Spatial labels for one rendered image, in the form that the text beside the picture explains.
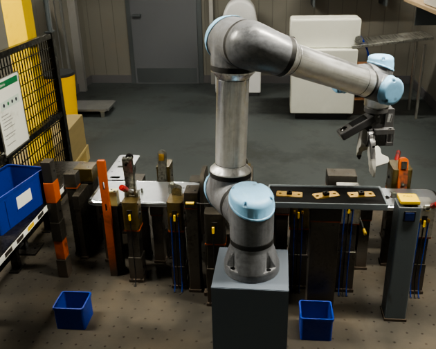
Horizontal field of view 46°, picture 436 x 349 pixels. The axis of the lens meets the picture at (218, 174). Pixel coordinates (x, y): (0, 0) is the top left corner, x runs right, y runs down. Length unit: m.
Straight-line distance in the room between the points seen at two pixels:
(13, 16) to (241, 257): 1.65
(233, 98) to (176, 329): 0.88
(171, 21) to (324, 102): 2.92
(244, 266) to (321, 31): 5.07
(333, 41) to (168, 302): 4.74
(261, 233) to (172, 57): 6.98
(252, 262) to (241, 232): 0.09
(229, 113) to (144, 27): 6.91
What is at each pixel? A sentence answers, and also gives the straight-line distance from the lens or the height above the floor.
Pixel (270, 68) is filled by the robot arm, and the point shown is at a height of 1.64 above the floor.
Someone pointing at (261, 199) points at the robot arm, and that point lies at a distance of 1.31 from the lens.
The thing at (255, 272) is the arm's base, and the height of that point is 1.13.
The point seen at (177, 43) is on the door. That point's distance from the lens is 8.15.
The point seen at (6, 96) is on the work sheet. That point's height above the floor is 1.38.
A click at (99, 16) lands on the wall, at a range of 8.45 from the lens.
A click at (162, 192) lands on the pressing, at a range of 2.12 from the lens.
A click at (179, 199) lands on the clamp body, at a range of 1.89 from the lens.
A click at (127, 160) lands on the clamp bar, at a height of 1.21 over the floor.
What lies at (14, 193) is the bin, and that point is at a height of 1.14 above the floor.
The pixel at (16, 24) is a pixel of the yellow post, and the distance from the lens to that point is 2.58.
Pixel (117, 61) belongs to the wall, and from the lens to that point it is 8.48.
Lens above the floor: 1.90
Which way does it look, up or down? 23 degrees down
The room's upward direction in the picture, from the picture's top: 1 degrees counter-clockwise
